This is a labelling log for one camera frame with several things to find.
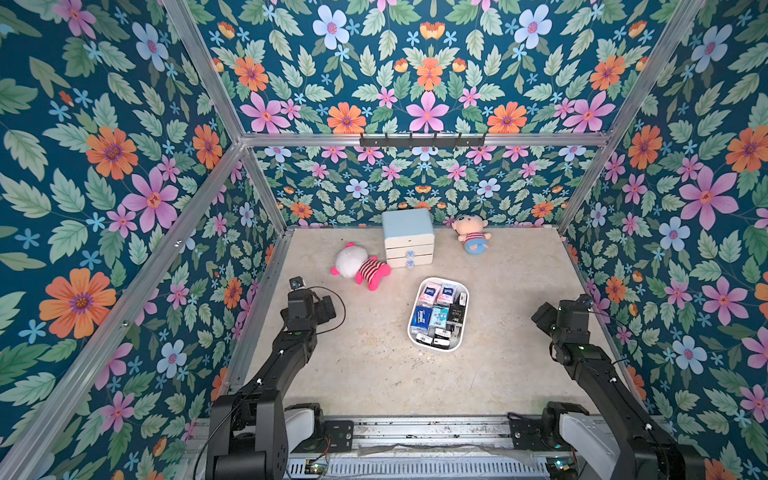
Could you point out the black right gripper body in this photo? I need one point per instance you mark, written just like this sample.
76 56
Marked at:
545 318

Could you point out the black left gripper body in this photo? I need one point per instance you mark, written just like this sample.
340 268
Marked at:
319 314

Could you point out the white blue tissue pack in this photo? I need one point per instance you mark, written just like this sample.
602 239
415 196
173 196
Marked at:
446 294

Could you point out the pink tissue pack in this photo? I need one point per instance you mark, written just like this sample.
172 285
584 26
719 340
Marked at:
429 294

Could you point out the teal tissue pack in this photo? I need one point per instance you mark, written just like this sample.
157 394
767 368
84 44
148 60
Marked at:
439 317

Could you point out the white oval storage tray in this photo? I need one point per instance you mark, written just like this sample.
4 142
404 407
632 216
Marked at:
454 333

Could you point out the black packet mid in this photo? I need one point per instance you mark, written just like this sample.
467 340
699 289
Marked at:
441 343

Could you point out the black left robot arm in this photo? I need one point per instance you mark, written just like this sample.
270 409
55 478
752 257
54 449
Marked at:
248 437

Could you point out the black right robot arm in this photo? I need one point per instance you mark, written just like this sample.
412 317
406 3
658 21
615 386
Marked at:
622 441

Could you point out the white pink plush toy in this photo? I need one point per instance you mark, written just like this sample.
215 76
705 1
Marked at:
354 262

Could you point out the small blue-top drawer cabinet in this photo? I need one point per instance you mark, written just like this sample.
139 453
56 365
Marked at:
409 238

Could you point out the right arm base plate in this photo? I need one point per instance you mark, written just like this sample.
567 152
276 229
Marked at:
528 433

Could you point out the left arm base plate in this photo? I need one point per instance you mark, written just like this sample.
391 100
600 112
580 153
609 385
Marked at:
335 436

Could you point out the black hook rail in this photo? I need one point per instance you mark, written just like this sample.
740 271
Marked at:
412 140

